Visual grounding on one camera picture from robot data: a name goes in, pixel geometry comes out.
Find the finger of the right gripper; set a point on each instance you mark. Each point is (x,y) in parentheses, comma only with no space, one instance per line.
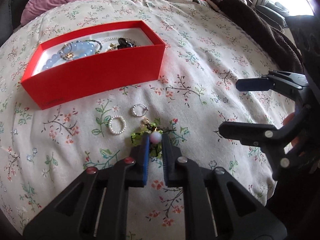
(255,84)
(248,134)

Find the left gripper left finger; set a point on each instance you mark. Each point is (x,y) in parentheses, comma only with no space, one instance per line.
(142,160)

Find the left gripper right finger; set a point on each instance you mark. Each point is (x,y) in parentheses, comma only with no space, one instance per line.
(170,154)

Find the green bead bracelet white pendant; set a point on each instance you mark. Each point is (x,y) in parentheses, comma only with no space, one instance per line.
(155,133)

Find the black crystal hair claw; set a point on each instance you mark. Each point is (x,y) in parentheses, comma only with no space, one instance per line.
(124,43)

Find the red jewelry box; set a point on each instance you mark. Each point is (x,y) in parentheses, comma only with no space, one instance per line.
(51,81)

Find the person's right hand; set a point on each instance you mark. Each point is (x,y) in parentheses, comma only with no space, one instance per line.
(294,124)

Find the dark brown blanket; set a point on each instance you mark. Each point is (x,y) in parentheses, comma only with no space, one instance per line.
(277,45)

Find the floral bed sheet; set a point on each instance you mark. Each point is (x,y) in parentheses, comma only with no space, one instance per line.
(42,152)

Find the dark grey cushion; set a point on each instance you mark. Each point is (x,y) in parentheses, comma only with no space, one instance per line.
(11,12)

